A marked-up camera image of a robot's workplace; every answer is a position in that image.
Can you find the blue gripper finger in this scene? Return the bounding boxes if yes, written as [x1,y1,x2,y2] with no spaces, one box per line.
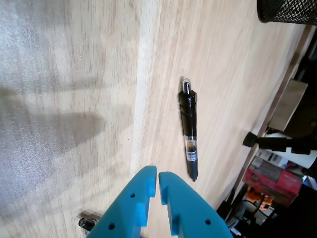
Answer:
[86,165,158,238]
[158,171,234,238]

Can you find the black retractable pen yellow band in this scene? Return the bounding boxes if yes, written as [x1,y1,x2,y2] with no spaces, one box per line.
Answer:
[178,77,199,183]

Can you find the black mesh pen holder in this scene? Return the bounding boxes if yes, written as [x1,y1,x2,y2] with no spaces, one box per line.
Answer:
[256,0,317,26]

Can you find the orange tool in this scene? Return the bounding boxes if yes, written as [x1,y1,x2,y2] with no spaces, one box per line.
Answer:
[244,185,272,212]

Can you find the red cardboard box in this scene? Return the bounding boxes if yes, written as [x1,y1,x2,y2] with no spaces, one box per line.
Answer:
[242,157,304,208]

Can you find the brown cardboard box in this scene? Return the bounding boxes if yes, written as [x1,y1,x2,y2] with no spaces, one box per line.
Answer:
[268,78,309,132]

